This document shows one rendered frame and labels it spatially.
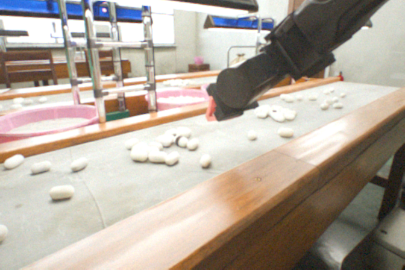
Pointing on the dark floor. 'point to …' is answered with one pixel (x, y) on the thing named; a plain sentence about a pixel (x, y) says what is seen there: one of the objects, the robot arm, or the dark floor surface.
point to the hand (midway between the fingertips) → (209, 117)
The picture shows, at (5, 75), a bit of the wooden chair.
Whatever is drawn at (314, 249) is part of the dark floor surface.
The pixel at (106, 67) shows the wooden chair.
